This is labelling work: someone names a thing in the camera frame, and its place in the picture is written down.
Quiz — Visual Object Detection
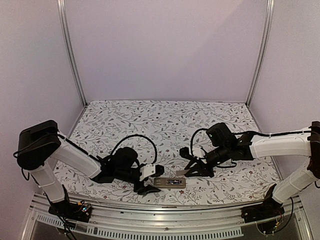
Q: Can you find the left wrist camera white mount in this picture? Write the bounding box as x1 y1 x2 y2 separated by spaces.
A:
139 164 156 182

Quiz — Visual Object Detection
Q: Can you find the right aluminium frame post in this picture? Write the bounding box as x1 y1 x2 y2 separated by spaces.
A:
245 0 275 109

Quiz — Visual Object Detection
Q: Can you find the grey remote control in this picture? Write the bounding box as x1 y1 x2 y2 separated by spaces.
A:
153 177 186 189

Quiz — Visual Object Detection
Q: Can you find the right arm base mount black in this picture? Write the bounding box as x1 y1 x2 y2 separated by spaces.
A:
241 184 285 235

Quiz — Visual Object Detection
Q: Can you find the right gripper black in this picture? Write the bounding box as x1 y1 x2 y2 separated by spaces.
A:
184 143 231 178

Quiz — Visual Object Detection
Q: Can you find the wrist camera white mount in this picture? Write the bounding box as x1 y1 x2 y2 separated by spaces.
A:
139 164 156 182
179 147 206 160

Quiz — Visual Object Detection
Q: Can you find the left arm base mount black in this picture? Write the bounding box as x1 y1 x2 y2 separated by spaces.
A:
48 199 92 223

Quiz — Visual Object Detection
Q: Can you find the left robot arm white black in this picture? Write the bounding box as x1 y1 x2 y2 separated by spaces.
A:
13 120 164 217

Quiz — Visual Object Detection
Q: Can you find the grey battery compartment cover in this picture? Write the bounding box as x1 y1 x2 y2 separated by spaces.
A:
176 169 189 176

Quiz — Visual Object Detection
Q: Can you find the aluminium frame post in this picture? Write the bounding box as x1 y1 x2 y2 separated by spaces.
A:
56 0 88 108
245 0 275 109

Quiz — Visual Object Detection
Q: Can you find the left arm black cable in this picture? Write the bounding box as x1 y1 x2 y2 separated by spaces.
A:
109 134 158 166

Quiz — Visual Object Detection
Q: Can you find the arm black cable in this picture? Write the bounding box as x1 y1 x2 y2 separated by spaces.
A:
189 127 208 156
109 134 158 166

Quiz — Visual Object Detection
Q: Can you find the left aluminium frame post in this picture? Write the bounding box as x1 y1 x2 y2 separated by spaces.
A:
56 0 88 108

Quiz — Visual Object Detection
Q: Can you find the floral patterned table mat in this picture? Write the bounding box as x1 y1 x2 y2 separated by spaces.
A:
54 100 280 206

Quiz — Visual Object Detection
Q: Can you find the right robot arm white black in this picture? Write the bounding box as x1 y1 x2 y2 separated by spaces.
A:
179 121 320 218

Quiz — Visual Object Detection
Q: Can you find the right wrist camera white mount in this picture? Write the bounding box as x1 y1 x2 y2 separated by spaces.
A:
179 147 206 160

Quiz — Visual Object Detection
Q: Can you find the aluminium front rail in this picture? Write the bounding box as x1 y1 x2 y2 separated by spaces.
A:
20 193 315 240

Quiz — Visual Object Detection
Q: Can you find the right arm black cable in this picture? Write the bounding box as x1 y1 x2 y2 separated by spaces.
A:
189 127 208 156

